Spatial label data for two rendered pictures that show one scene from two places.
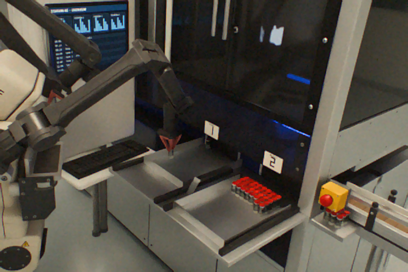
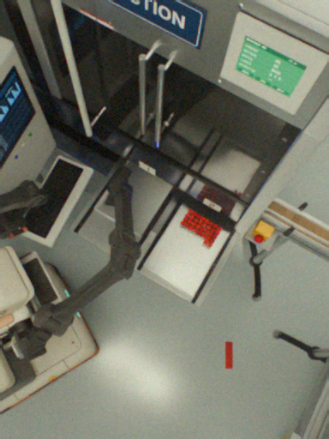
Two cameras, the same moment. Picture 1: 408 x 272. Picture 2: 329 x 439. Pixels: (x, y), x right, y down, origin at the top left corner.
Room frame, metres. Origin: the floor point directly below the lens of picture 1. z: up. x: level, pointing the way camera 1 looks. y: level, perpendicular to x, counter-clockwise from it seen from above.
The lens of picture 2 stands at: (0.87, 0.17, 2.77)
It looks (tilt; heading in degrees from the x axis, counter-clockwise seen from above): 72 degrees down; 338
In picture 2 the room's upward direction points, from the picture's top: 8 degrees clockwise
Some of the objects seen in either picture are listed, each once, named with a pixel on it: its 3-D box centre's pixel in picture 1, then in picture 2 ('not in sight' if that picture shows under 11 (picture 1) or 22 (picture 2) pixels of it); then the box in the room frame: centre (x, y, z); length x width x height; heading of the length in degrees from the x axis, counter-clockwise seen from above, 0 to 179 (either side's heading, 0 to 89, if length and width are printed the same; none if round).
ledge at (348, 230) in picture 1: (337, 223); (263, 231); (1.26, -0.51, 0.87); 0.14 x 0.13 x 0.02; 134
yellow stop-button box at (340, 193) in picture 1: (334, 195); (263, 230); (1.24, -0.47, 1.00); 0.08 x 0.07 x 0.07; 134
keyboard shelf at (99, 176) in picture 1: (103, 159); (48, 196); (1.71, 0.45, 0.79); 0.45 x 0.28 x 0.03; 142
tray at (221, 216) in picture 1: (232, 206); (187, 249); (1.26, -0.13, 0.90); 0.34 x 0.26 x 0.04; 134
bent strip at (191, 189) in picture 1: (183, 190); (145, 245); (1.32, 0.06, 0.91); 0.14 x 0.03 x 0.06; 135
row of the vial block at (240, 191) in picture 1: (249, 197); (196, 232); (1.32, -0.19, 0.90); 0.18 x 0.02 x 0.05; 44
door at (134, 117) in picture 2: (192, 5); (102, 80); (1.79, 0.09, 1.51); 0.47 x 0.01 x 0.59; 44
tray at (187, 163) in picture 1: (193, 160); (137, 193); (1.58, 0.03, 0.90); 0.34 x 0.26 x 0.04; 134
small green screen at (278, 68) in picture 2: not in sight; (269, 67); (1.41, -0.26, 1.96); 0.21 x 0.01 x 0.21; 44
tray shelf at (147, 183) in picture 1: (207, 188); (159, 225); (1.41, -0.04, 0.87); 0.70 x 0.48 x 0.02; 44
